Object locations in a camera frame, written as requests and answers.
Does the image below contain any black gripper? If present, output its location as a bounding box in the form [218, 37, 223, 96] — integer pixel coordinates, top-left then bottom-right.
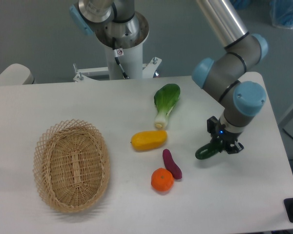
[207, 116, 244, 154]

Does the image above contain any dark green cucumber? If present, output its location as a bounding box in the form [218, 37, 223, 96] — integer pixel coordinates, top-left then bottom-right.
[195, 141, 223, 160]

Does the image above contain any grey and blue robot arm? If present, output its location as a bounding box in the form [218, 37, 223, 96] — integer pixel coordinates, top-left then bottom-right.
[69, 0, 268, 160]

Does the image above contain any purple sweet potato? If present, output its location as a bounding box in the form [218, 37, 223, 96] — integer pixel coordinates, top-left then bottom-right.
[162, 149, 183, 180]

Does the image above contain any green bok choy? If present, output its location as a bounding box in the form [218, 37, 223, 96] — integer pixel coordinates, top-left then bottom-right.
[153, 83, 180, 129]

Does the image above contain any orange tangerine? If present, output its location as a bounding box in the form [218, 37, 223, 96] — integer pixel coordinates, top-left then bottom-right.
[151, 168, 174, 192]

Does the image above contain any yellow mango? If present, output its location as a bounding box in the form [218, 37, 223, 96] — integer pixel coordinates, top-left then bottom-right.
[130, 130, 167, 151]

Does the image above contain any blue plastic bag top centre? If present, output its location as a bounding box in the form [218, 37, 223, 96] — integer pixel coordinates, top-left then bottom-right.
[230, 0, 251, 10]

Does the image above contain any blue plastic bag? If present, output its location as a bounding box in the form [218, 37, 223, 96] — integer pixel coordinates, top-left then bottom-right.
[230, 0, 251, 10]
[270, 0, 293, 29]

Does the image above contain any woven wicker basket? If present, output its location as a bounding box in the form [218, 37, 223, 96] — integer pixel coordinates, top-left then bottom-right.
[33, 119, 110, 213]

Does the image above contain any white chair backrest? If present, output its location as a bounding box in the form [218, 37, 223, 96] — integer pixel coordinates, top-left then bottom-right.
[0, 63, 36, 86]

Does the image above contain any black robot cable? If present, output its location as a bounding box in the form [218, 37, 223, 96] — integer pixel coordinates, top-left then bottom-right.
[111, 36, 130, 79]

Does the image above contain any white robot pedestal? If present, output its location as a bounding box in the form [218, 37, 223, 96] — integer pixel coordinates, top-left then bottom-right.
[73, 12, 162, 82]

